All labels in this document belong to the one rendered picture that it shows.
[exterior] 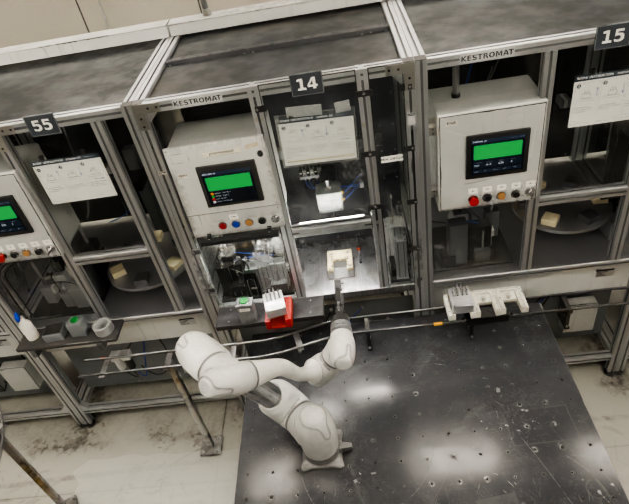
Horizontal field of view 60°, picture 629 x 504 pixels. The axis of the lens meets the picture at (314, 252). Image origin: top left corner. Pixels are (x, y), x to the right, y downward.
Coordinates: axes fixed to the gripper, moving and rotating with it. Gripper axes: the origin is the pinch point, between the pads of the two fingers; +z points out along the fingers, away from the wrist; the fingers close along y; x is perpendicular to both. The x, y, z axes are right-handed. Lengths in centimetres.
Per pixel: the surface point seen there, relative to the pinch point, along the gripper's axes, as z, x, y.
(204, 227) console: 20, 56, 30
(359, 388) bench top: -20.3, -3.0, -44.4
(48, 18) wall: 379, 264, 47
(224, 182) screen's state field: 18, 41, 53
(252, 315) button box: 8.0, 44.2, -16.8
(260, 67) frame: 45, 19, 88
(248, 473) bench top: -58, 47, -44
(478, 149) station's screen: 18, -64, 52
